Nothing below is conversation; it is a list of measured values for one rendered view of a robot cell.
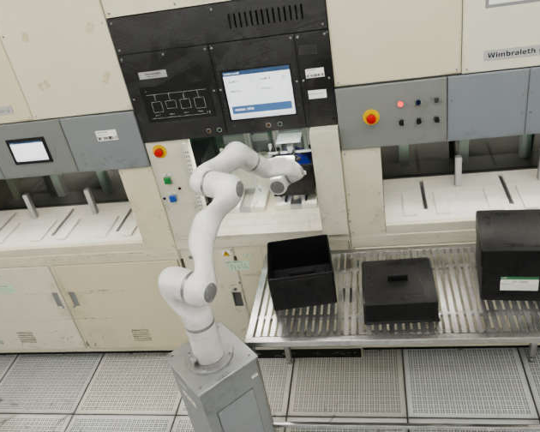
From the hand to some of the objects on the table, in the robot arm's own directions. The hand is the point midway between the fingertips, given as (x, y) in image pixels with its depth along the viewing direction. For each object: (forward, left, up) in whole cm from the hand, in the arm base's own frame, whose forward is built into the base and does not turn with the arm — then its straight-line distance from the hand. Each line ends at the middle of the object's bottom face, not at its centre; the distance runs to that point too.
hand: (285, 153), depth 268 cm
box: (+34, -100, -43) cm, 114 cm away
